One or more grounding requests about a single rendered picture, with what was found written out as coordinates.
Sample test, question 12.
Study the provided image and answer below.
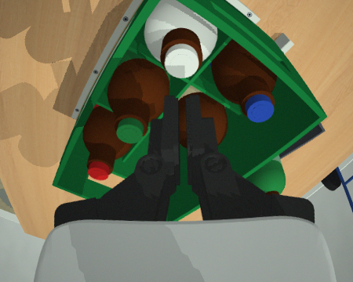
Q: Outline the brown glass bottle with blue cap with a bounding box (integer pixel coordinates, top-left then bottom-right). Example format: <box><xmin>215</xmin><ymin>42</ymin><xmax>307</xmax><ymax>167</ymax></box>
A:
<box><xmin>210</xmin><ymin>39</ymin><xmax>277</xmax><ymax>122</ymax></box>

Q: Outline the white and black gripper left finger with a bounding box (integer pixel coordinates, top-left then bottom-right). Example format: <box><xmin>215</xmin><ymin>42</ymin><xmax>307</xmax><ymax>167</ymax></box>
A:
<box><xmin>54</xmin><ymin>96</ymin><xmax>180</xmax><ymax>228</ymax></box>

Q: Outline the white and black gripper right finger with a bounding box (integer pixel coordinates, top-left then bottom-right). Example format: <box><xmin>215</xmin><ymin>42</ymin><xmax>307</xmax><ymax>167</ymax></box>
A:
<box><xmin>186</xmin><ymin>95</ymin><xmax>315</xmax><ymax>223</ymax></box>

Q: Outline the brown bottle with red cap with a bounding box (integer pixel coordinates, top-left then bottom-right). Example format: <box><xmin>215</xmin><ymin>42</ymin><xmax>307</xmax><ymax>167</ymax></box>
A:
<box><xmin>82</xmin><ymin>104</ymin><xmax>133</xmax><ymax>180</ymax></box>

